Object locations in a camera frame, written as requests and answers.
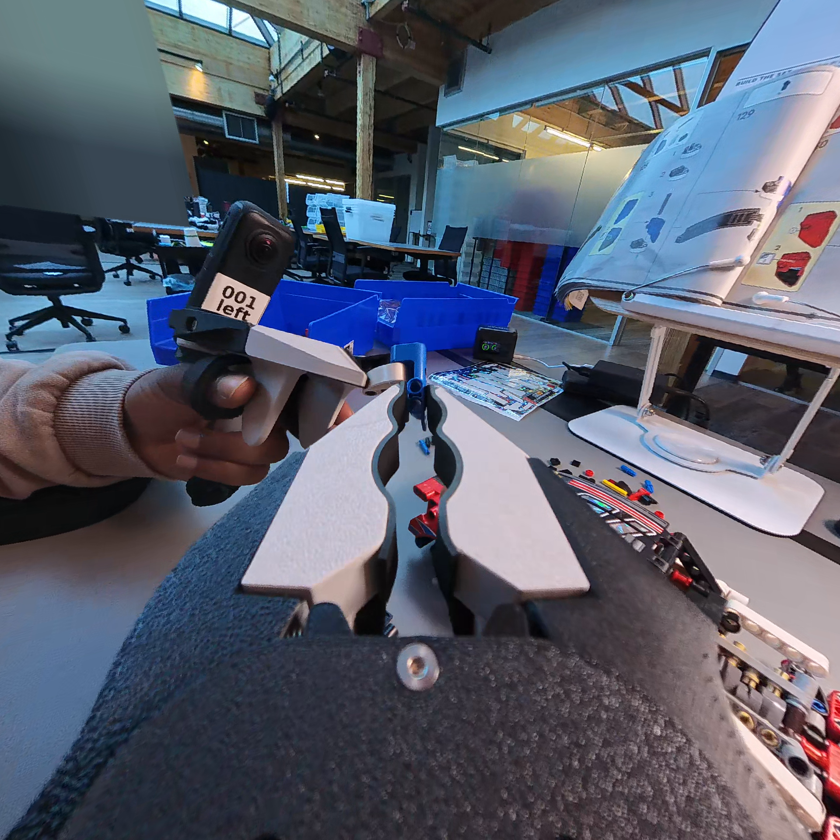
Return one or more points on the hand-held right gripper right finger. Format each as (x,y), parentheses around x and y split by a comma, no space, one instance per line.
(512,525)

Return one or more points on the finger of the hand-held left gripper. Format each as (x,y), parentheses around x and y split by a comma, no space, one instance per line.
(308,358)

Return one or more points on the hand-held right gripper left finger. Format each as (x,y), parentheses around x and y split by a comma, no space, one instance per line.
(321,525)

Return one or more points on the white lego liftarm piece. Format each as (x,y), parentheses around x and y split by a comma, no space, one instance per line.
(390,375)

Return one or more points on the blue lego panel piece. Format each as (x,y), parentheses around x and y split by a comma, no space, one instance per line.
(410,367)

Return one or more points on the lego race car model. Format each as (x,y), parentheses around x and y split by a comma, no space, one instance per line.
(617,508)

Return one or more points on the person's left forearm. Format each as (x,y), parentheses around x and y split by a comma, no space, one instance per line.
(65,420)

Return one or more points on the pile of small lego pieces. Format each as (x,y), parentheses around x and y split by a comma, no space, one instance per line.
(623,487)

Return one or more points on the lego sticker sheet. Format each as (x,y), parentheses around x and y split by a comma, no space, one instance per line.
(499,390)

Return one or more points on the lego instruction booklet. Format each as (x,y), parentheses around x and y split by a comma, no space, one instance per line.
(709,197)

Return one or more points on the person's left hand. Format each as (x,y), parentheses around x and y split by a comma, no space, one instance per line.
(170,426)

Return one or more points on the blue bin with tag label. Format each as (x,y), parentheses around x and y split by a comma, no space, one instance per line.
(328,315)

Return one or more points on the grey work table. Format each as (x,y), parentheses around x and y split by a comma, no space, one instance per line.
(170,229)

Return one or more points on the black office chair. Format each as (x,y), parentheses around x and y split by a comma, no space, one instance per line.
(338,249)
(46,262)
(128,246)
(449,253)

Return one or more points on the white storage box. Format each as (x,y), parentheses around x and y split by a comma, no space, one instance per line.
(369,220)

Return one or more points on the long work table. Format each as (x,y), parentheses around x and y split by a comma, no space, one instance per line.
(394,248)

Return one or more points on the large blue storage bin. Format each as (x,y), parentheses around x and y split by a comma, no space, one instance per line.
(446,318)

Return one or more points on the black power adapter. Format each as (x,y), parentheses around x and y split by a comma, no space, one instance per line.
(610,384)

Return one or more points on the black charger with green display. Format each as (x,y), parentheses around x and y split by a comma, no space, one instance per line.
(495,344)

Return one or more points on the white book stand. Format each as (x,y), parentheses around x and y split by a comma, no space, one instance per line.
(722,472)

